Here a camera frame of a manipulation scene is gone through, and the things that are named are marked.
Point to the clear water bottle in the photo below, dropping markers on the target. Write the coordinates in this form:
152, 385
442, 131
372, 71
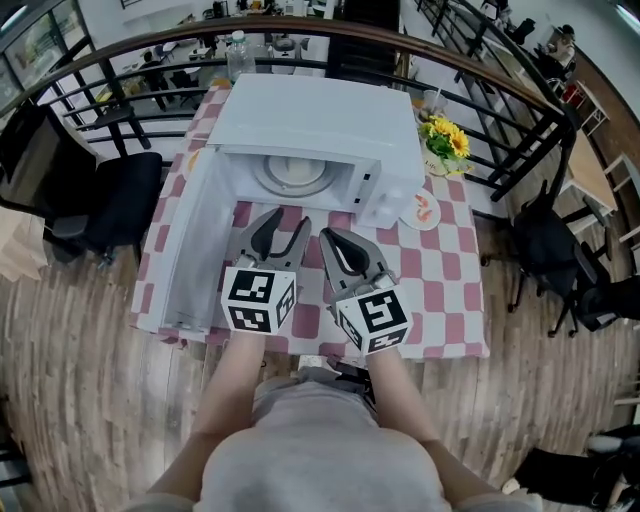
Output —
240, 57

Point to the black desk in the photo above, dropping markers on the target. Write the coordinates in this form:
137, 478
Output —
40, 150

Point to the person's left forearm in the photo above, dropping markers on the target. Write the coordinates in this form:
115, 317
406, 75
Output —
232, 380

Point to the plastic cup with straw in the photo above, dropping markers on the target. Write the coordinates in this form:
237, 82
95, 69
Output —
434, 102

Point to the black railing with wooden handrail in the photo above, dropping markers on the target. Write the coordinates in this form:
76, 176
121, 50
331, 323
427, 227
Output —
520, 70

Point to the wooden table with white frame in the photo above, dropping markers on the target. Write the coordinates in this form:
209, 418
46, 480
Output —
587, 170

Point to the dish with orange food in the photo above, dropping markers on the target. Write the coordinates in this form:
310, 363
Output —
192, 161

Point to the white microwave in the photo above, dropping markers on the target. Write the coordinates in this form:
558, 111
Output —
310, 115

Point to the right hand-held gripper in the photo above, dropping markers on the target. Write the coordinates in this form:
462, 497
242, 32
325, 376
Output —
375, 315

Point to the person's grey shirt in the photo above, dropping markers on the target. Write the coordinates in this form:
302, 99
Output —
320, 450

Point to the white dish with shrimp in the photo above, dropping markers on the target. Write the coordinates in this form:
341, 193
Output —
422, 210

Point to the brown paper bag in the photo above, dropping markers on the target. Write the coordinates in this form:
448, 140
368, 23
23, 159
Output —
20, 245

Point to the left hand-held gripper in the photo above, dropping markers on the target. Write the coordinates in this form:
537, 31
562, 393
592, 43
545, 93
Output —
250, 292

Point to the pink checkered tablecloth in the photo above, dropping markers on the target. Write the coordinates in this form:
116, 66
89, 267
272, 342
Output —
440, 280

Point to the sunflower pot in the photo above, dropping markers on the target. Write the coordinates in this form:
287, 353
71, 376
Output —
445, 142

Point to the person's right forearm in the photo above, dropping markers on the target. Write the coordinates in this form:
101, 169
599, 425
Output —
400, 395

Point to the white plate of food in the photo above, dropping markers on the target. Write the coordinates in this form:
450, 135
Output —
294, 174

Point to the black office chair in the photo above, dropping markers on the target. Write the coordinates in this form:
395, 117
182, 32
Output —
120, 200
545, 245

